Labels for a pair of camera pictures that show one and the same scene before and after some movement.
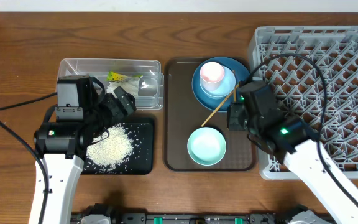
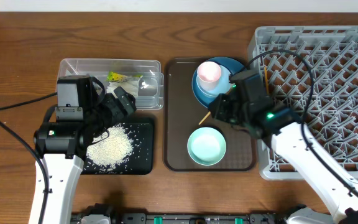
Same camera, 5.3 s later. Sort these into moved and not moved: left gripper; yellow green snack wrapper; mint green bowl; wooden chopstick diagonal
Moved: wooden chopstick diagonal
Not moved: mint green bowl; left gripper; yellow green snack wrapper
